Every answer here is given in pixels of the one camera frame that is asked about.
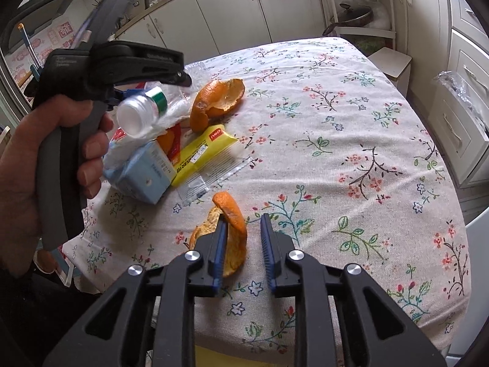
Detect curled orange peel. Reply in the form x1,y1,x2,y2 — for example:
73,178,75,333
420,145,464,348
189,192,248,279

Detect black pan with lid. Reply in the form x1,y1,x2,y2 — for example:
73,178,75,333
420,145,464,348
323,3,374,37

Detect large orange peel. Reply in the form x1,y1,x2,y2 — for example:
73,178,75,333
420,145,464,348
190,78,245,132

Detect person's left hand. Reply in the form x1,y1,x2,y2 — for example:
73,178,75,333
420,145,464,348
0,97,115,280

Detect white crumpled tissue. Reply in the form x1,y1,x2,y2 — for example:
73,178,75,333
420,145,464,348
101,138,134,180

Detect clear plastic bag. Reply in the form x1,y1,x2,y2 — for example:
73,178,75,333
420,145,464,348
432,71,489,138

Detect yellow and clear plastic packet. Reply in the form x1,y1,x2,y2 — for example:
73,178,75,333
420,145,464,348
170,125,260,209

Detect floral tablecloth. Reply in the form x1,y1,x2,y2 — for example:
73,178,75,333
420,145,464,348
63,37,472,352

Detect red paper piece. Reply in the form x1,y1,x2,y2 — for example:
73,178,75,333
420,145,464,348
168,124,183,167

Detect green vegetables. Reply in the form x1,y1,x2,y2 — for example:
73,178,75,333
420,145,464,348
353,36,383,55

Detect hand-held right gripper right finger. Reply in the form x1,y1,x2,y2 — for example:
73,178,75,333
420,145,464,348
260,213,447,367

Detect metal sliding door frame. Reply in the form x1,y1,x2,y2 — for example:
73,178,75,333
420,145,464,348
0,46,39,123

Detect white plastic bag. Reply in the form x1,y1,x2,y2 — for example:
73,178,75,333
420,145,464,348
372,6,395,30

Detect white drawer unit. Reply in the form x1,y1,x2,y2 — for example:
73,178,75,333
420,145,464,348
393,0,489,188

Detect yellow plastic sheet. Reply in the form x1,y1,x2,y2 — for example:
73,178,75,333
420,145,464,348
195,346,302,367

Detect red patterned wall stickers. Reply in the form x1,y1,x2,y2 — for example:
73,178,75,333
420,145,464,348
8,19,77,81

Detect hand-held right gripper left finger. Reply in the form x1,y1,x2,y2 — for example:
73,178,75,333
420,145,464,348
42,216,230,367

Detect dark range hood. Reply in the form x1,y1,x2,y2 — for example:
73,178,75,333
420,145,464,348
8,0,88,46

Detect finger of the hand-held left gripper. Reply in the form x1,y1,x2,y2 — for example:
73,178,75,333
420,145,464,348
92,40,192,91
108,90,149,109

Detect white kitchen base cabinets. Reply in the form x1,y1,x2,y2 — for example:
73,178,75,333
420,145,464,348
115,0,333,58

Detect clear plastic bottle white cap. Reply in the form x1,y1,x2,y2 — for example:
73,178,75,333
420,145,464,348
116,63,209,138

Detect white shelf rack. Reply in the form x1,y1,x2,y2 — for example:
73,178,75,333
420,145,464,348
317,0,398,54

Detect white stool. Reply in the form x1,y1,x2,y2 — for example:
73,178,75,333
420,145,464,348
367,48,412,92

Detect light blue carton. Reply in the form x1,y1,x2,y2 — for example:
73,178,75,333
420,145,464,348
103,139,178,204

